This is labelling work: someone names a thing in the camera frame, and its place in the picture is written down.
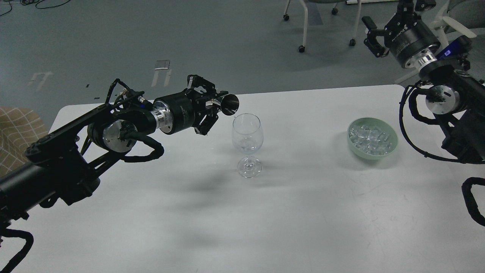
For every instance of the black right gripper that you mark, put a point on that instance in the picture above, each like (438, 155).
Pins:
(405, 35)

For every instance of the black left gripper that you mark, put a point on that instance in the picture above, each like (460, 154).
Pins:
(188, 108)

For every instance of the steel double jigger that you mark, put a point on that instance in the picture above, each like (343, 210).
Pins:
(228, 104)

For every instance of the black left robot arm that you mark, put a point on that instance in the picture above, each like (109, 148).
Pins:
(67, 163)

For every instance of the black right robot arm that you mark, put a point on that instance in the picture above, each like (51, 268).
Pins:
(446, 95)

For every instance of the clear wine glass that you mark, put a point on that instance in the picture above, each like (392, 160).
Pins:
(248, 138)

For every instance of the green ice bowl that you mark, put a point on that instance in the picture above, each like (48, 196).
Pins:
(371, 138)

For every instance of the grey floor plate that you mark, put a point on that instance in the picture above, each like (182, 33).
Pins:
(162, 65)

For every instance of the white office chair right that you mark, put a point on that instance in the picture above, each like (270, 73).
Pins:
(453, 27)

